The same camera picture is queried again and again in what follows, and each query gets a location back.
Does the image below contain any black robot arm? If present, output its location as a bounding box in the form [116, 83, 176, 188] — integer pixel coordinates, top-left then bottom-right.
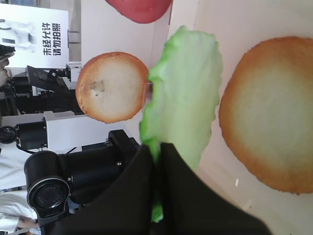
[24, 130, 270, 235]

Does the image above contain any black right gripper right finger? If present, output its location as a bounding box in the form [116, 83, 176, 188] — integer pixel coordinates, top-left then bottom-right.
[158, 143, 271, 235]

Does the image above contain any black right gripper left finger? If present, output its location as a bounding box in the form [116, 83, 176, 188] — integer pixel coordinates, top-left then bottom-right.
[42, 145, 153, 235]

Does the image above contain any green lettuce leaf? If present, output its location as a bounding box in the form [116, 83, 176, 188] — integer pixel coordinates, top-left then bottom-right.
[139, 25, 224, 223]

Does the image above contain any white sign with text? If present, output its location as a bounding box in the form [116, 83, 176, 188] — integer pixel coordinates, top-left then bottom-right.
[0, 4, 69, 68]

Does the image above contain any toasted bread slice on tray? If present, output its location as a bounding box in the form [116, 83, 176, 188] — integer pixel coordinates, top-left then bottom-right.
[219, 36, 313, 194]

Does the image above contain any toasted bread slice in rack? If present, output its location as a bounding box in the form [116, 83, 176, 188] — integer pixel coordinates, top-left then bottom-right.
[75, 51, 149, 123]

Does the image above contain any cream plastic tray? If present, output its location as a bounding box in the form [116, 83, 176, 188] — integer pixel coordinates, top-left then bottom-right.
[136, 0, 313, 235]

